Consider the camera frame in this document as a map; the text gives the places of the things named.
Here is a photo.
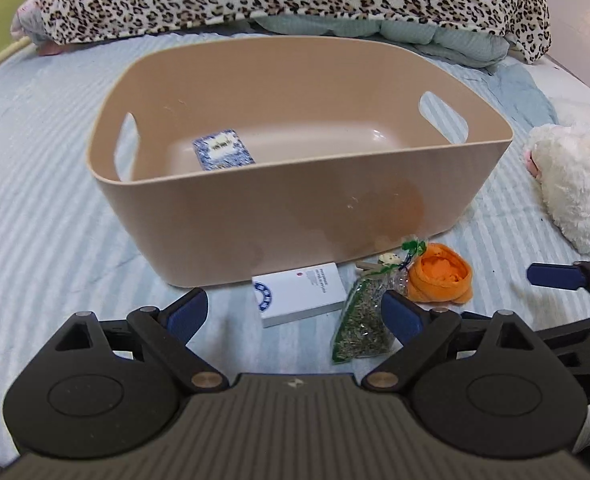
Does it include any striped light blue bedsheet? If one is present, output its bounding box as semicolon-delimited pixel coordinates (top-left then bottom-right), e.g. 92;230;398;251
0;32;590;466

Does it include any dried herb sachet bag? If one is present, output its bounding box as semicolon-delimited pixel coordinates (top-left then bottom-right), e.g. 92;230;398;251
331;238;426;364

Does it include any teal quilted comforter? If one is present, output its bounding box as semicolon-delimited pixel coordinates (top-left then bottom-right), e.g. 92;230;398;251
254;14;510;68

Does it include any white fluffy plush toy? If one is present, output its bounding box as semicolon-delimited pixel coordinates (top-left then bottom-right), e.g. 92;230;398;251
525;122;590;255

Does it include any beige plastic basket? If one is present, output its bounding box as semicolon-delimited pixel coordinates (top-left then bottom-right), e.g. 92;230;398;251
88;36;513;287

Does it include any blue white patterned packet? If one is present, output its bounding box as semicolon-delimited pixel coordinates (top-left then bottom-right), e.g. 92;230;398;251
192;129;255;171

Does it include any orange fabric item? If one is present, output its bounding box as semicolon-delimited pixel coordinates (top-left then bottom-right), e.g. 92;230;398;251
406;243;473;304

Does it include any white box blue emblem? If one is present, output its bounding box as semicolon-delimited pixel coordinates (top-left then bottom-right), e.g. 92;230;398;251
252;262;347;328

